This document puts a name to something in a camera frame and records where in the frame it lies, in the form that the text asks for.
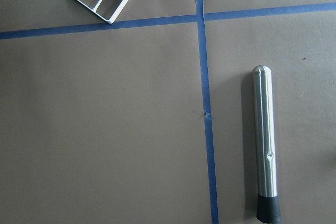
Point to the steel muddler with black tip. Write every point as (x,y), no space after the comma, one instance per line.
(268,205)

